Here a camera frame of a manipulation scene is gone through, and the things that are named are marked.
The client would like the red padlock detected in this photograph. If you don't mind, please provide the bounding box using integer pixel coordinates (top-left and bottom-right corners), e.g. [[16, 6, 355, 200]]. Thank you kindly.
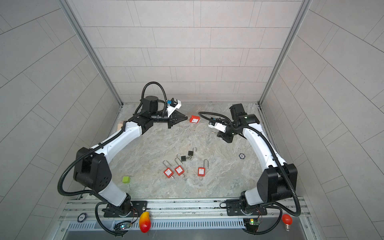
[[163, 160, 174, 179], [190, 116, 201, 124], [198, 159, 209, 180], [175, 158, 187, 181]]

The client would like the beige toy microphone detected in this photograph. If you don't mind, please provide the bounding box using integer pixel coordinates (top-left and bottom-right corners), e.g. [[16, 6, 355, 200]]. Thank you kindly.
[[117, 121, 126, 132]]

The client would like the circuit board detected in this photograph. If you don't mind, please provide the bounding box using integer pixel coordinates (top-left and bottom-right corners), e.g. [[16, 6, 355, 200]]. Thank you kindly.
[[243, 219, 261, 234], [114, 221, 132, 234]]

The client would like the yellow red mango toy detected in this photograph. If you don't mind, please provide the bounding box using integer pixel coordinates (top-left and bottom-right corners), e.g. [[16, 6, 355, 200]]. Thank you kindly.
[[139, 212, 152, 233]]

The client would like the right circuit board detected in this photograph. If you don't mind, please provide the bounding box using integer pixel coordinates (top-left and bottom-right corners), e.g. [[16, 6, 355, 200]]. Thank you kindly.
[[243, 219, 261, 234]]

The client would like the round black badge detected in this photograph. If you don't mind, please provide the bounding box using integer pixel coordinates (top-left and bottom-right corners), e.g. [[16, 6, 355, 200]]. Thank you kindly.
[[77, 213, 87, 223]]

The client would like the left circuit board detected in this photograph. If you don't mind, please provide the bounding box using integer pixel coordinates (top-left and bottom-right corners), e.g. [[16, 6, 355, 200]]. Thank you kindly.
[[114, 221, 132, 234]]

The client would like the red light bulb toy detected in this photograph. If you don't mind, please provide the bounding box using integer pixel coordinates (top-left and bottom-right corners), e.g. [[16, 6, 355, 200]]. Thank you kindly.
[[282, 214, 293, 231]]

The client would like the green cube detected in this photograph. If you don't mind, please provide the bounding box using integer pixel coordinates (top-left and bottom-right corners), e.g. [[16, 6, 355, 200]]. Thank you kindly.
[[122, 176, 131, 184]]

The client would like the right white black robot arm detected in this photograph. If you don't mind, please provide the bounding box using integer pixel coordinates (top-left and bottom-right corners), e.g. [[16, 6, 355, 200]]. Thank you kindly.
[[199, 104, 301, 235]]

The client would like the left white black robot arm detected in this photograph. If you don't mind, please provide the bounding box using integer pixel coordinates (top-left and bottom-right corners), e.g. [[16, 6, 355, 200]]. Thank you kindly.
[[57, 82, 188, 217]]

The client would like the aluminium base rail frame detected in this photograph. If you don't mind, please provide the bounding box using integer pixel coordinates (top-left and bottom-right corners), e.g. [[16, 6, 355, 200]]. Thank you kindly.
[[49, 198, 320, 240]]

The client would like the small black padlock lower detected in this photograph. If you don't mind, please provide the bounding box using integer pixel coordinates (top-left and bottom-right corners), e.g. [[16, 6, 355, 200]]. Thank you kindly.
[[177, 154, 187, 162]]

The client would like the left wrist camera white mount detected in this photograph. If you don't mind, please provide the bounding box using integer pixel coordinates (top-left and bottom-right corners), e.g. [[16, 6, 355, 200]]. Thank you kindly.
[[166, 98, 182, 118]]

